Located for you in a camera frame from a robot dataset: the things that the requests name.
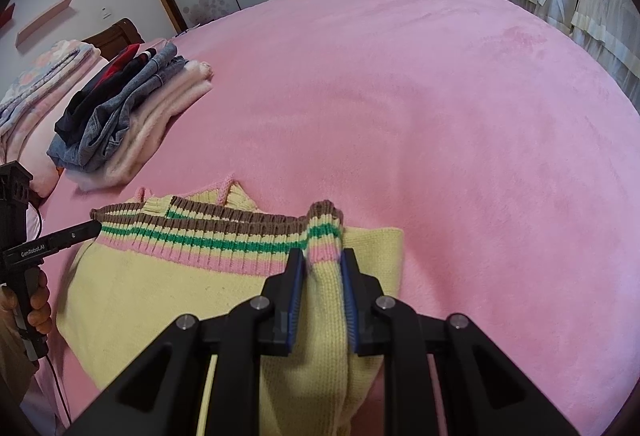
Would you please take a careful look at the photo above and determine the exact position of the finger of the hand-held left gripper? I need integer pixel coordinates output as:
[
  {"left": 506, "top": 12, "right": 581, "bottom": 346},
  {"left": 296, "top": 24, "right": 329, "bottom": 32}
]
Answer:
[{"left": 44, "top": 219, "right": 103, "bottom": 251}]

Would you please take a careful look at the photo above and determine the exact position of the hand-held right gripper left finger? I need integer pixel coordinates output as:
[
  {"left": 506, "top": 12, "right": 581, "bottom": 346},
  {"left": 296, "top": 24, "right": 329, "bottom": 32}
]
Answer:
[{"left": 65, "top": 249, "right": 307, "bottom": 436}]

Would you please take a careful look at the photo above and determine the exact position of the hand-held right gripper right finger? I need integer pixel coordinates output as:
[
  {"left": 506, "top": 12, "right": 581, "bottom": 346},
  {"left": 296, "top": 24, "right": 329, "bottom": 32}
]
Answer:
[{"left": 341, "top": 247, "right": 581, "bottom": 436}]

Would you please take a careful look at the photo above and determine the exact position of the yellow knitted striped cardigan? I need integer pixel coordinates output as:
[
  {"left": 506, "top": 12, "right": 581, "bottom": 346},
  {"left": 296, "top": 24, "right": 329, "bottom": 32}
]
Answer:
[{"left": 56, "top": 173, "right": 405, "bottom": 436}]

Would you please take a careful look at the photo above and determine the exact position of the person's left hand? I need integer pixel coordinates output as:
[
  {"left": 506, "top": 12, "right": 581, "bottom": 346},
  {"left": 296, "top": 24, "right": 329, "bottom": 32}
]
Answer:
[{"left": 26, "top": 270, "right": 53, "bottom": 342}]

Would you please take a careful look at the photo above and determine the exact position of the pink folded quilt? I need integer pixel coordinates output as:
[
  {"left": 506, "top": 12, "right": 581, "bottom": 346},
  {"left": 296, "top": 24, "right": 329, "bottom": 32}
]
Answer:
[{"left": 10, "top": 56, "right": 108, "bottom": 197}]

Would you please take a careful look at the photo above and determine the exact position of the navy folded garment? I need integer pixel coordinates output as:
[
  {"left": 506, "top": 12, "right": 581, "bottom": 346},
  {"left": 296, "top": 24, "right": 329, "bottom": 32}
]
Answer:
[{"left": 54, "top": 81, "right": 116, "bottom": 149}]

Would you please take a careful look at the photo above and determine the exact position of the floral folded quilt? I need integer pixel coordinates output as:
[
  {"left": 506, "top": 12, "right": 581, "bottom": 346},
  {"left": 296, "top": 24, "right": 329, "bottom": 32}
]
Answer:
[{"left": 0, "top": 40, "right": 101, "bottom": 127}]

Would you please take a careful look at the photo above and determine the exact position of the red and black folded garment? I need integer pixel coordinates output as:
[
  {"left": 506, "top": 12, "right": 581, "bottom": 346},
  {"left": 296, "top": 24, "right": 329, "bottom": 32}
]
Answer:
[{"left": 82, "top": 43, "right": 158, "bottom": 92}]

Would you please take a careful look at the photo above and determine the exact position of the dark wooden headboard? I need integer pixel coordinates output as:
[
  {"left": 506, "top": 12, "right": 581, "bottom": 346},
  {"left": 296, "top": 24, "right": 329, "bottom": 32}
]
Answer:
[{"left": 82, "top": 18, "right": 146, "bottom": 60}]

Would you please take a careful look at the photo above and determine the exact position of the pink fleece bed blanket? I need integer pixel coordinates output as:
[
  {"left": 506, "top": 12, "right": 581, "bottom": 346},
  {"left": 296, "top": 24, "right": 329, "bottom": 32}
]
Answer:
[{"left": 30, "top": 0, "right": 640, "bottom": 436}]

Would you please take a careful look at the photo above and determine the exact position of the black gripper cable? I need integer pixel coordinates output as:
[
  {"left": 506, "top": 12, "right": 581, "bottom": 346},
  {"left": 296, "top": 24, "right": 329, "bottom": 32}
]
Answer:
[{"left": 40, "top": 353, "right": 73, "bottom": 432}]

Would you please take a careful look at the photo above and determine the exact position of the pink wall shelf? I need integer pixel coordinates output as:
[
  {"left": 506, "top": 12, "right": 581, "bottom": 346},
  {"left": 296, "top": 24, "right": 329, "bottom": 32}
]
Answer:
[{"left": 15, "top": 0, "right": 76, "bottom": 48}]

